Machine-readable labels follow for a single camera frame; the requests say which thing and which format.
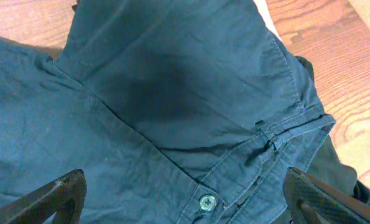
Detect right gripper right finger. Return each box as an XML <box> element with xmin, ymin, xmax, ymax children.
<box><xmin>283</xmin><ymin>167</ymin><xmax>370</xmax><ymax>224</ymax></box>

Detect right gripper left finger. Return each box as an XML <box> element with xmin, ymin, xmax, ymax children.
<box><xmin>0</xmin><ymin>169</ymin><xmax>87</xmax><ymax>224</ymax></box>

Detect navy blue shorts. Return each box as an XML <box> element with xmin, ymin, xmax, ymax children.
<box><xmin>0</xmin><ymin>0</ymin><xmax>370</xmax><ymax>223</ymax></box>

